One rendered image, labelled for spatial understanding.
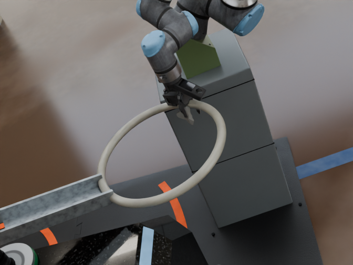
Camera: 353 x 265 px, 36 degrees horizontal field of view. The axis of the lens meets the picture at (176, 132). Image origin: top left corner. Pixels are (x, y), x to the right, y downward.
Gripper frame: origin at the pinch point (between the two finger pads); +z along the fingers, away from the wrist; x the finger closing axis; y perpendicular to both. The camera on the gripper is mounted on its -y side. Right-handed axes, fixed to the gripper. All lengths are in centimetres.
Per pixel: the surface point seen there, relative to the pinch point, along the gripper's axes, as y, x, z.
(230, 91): 3.3, -27.6, 12.6
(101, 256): 3, 63, 1
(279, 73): 50, -134, 95
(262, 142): 0, -29, 45
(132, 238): -4, 54, 2
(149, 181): 87, -25, 85
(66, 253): 17, 66, 0
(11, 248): 37, 72, -4
